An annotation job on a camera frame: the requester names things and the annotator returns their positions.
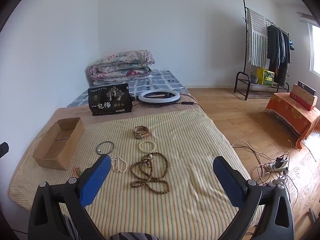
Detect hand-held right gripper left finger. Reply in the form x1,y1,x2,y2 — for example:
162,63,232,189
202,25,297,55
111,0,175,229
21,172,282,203
28,154,112,240

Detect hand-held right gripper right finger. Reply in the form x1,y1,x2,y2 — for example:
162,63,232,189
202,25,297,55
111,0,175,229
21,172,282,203
212,156,295,240

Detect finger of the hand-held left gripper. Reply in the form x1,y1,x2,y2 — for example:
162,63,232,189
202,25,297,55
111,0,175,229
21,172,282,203
0,142,10,158

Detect thin metal bangle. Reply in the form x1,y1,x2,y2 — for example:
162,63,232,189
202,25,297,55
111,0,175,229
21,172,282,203
96,141,115,155

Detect white pearl necklace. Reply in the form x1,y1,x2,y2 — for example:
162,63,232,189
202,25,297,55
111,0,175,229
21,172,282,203
110,156,128,173

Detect brown cardboard box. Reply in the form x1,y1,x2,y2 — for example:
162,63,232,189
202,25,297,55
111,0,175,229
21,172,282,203
32,117,85,170

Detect brown wooden bead necklace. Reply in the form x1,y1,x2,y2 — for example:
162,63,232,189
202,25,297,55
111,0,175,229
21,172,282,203
129,152,170,195

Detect cream bead bracelet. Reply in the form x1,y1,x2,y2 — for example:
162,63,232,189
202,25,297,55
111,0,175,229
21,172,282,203
139,141,157,153

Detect white power strip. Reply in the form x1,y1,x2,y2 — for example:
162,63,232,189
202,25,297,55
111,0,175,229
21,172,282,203
266,162,288,172

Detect yellow striped blanket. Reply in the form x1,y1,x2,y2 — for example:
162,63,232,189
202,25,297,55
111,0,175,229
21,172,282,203
9,109,265,240

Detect striped grey clothing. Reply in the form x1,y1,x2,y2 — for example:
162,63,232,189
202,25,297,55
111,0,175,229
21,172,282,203
61,214,160,240

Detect black snack bag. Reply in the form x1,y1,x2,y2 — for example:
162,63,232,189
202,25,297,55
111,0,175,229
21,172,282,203
87,83,133,116

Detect tan blanket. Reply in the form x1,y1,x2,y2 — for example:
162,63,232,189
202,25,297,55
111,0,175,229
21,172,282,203
25,90,206,140

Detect orange cloth covered table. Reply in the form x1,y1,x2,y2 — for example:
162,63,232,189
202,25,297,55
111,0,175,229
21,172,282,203
265,92,320,150

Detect red flat box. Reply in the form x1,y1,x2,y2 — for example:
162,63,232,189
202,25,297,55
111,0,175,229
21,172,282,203
289,92,315,111

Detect black metal clothes rack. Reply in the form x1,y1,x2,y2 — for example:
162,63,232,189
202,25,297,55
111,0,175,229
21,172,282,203
234,0,292,101

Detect yellow box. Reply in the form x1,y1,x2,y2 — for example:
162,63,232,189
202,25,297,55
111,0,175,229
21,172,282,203
257,67,275,86

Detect folded floral quilt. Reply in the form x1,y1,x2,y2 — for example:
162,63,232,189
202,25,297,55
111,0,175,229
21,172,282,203
89,50,155,82

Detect blue checkered bed sheet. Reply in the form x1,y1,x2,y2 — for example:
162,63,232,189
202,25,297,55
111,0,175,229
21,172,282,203
66,69,188,108

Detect dark flat box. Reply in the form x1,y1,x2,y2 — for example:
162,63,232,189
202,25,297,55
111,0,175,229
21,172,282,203
297,81,317,96

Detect dark hanging clothes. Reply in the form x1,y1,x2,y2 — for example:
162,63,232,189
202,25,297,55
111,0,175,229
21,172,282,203
266,24,291,87

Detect striped hanging cloth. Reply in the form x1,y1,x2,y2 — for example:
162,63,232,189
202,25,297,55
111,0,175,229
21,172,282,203
246,8,268,68

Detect window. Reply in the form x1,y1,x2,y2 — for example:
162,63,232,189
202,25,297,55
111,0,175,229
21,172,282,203
309,24,320,75

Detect power strip with cables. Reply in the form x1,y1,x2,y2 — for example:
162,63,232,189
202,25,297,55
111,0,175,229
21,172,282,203
230,140,300,188

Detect brown strap wristwatch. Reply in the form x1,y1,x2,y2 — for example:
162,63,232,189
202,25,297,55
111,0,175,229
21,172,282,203
133,126,150,139

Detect white ring light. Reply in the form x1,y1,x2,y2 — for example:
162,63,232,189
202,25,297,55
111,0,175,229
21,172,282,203
137,90,180,105

